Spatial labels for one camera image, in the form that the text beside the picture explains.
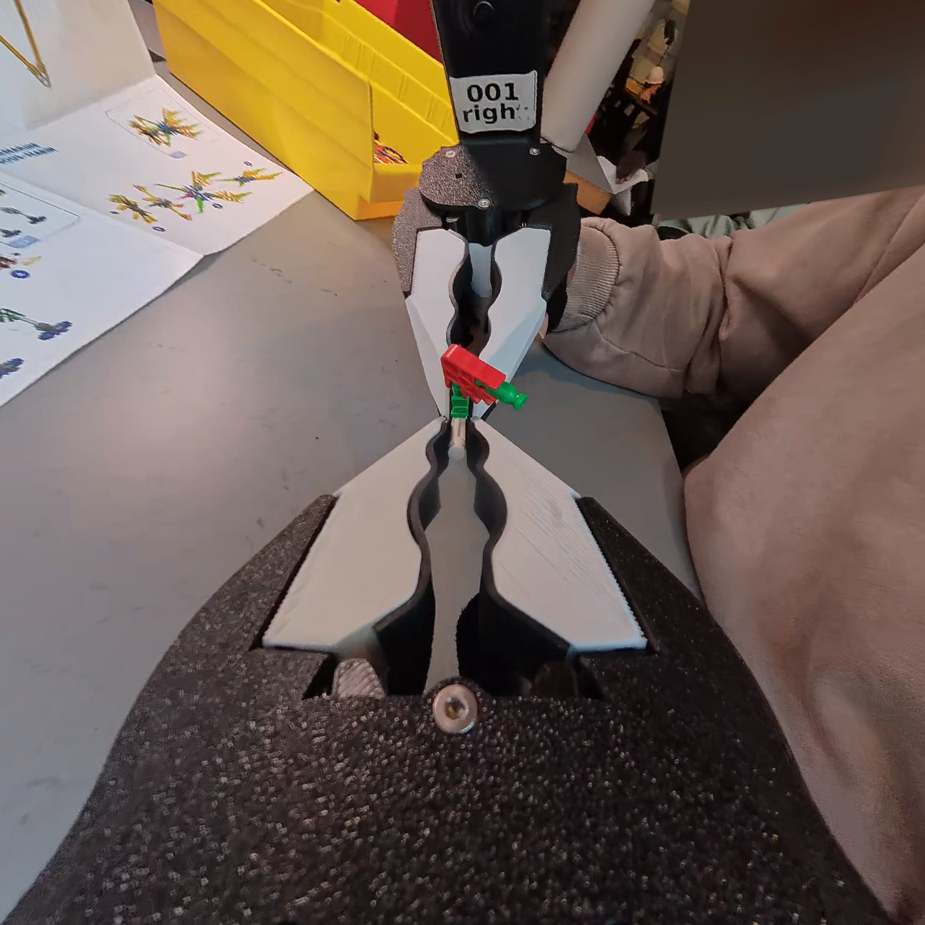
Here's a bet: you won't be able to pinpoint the person's right forearm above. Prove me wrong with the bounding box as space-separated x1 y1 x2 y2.
542 188 925 398

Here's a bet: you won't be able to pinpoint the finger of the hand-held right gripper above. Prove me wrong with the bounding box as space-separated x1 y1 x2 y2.
483 229 555 383
408 235 481 420

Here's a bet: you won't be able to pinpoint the stacked yellow storage bins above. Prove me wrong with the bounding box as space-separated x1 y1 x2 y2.
152 0 461 221

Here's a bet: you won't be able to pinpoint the white cylindrical bottle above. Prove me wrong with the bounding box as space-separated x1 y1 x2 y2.
540 0 669 157

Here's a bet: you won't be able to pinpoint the red storage bin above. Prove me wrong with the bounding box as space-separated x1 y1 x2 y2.
355 0 442 66

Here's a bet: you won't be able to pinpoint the red toy connector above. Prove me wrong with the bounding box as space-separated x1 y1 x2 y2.
441 344 507 409

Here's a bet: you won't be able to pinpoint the toy instruction poster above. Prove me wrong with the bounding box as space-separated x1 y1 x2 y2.
0 0 315 406

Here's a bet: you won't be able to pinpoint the grey desk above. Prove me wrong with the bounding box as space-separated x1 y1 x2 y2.
0 58 702 912

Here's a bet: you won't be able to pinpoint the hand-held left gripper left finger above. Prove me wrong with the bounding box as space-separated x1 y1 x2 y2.
261 417 446 683

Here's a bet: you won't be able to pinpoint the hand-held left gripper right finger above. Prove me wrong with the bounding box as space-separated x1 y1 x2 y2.
469 424 648 683

